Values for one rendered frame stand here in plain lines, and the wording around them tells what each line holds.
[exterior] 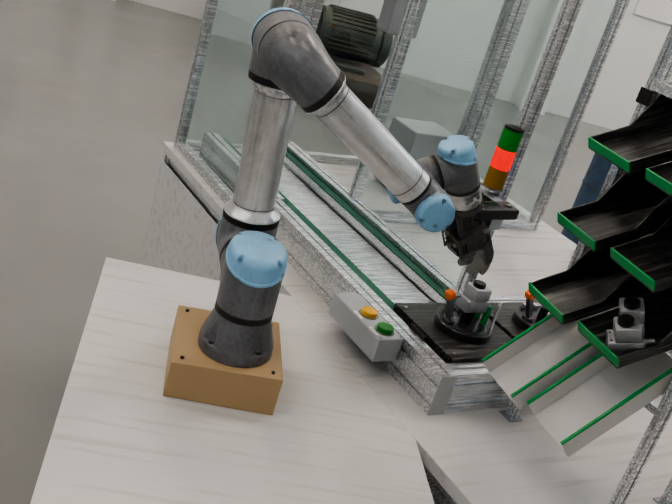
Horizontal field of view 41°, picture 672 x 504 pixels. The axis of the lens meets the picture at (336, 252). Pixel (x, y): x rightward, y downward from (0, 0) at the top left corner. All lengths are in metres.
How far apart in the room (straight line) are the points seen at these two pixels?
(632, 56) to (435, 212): 9.33
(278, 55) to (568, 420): 0.89
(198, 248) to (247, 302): 1.14
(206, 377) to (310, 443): 0.24
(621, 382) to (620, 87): 9.25
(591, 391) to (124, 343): 0.95
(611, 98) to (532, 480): 9.27
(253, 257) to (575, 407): 0.70
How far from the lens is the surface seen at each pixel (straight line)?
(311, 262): 2.35
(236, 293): 1.71
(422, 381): 1.99
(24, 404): 3.17
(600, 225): 1.83
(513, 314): 2.31
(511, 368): 1.94
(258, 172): 1.76
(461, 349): 2.05
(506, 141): 2.20
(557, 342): 1.95
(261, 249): 1.71
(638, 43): 10.95
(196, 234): 2.85
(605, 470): 2.08
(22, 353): 3.42
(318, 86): 1.57
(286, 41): 1.59
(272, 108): 1.72
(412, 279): 2.45
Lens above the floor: 1.86
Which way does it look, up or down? 22 degrees down
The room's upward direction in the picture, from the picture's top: 17 degrees clockwise
